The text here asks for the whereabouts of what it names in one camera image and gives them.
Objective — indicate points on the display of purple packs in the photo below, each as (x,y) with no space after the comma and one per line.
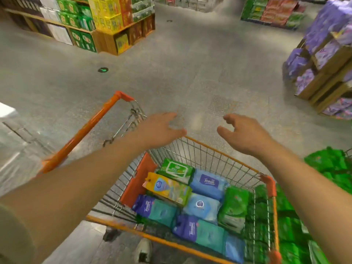
(327,19)

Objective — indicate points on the green floor sticker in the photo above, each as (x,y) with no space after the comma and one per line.
(103,70)

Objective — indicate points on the stack of red and green packs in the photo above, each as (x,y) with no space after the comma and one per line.
(275,12)

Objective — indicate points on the green and white wipes pack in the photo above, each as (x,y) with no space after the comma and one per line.
(176,170)

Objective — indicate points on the stack of yellow boxes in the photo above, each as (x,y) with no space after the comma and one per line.
(106,13)

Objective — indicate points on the pile of green packs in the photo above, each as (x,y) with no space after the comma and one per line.
(330,164)

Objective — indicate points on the person's right forearm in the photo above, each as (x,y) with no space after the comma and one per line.
(310,195)

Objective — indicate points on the person's left hand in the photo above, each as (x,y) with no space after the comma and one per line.
(154,131)

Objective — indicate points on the green tissue pack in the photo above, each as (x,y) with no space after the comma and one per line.
(233,207)

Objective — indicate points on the person's right hand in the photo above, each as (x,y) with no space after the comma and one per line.
(247,137)

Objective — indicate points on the light blue tissue pack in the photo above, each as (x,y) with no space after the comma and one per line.
(202,207)
(207,184)

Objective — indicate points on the purple and teal tissue pack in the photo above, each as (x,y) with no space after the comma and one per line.
(156,210)
(200,232)

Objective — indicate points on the person's left forearm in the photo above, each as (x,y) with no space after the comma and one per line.
(71,186)

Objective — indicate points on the person's left thumb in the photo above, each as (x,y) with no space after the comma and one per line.
(178,133)

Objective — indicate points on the person's right thumb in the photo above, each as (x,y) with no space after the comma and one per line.
(224,133)

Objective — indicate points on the wooden pallet shelf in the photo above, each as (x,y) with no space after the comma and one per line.
(107,41)

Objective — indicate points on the black cart wheel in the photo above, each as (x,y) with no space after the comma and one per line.
(111,234)

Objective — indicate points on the stack of white boxes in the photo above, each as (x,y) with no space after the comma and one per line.
(59,32)

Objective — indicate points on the person's white shoe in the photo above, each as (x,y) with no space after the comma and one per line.
(143,248)

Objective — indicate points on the wooden display rack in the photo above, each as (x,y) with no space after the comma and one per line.
(327,79)

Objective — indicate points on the stack of green boxes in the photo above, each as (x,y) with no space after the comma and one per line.
(74,21)

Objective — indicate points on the yellow wipes pack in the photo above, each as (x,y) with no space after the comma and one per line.
(167,188)

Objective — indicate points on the stack of green and white packs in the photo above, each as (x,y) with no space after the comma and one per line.
(142,6)

